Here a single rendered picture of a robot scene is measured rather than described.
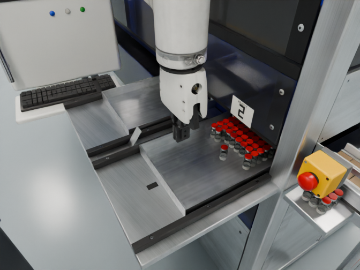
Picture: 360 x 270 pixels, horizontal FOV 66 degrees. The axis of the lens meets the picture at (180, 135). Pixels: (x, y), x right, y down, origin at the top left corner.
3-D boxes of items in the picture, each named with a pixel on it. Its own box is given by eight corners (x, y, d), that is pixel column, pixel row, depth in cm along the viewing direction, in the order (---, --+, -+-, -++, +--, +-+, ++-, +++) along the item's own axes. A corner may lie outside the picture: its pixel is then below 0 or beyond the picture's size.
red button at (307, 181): (304, 177, 64) (309, 165, 61) (319, 189, 61) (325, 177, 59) (293, 184, 62) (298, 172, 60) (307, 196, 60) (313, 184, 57)
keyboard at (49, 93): (110, 76, 134) (109, 72, 133) (118, 90, 125) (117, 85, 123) (20, 95, 121) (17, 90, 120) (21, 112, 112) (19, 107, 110)
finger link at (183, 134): (197, 118, 52) (196, 144, 57) (188, 110, 54) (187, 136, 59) (183, 124, 51) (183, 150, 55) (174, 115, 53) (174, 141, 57)
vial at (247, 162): (246, 163, 80) (248, 151, 77) (251, 168, 79) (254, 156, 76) (240, 166, 79) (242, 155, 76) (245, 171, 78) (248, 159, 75)
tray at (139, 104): (179, 76, 119) (179, 69, 116) (215, 106, 102) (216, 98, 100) (103, 99, 106) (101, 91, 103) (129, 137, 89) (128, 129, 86)
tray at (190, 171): (229, 118, 97) (230, 110, 94) (285, 165, 80) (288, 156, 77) (140, 153, 83) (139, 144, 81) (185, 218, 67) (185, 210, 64)
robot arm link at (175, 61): (219, 48, 43) (217, 65, 45) (188, 30, 49) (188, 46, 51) (173, 60, 40) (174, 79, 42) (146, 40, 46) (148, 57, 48)
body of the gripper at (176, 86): (218, 62, 44) (212, 118, 52) (184, 40, 51) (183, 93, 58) (178, 74, 41) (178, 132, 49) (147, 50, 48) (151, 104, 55)
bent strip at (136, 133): (139, 140, 88) (137, 125, 84) (143, 145, 86) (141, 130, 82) (96, 156, 82) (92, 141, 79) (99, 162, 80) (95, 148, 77)
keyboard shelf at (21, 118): (111, 72, 143) (110, 67, 141) (127, 99, 124) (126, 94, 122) (15, 92, 128) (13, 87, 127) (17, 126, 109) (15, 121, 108)
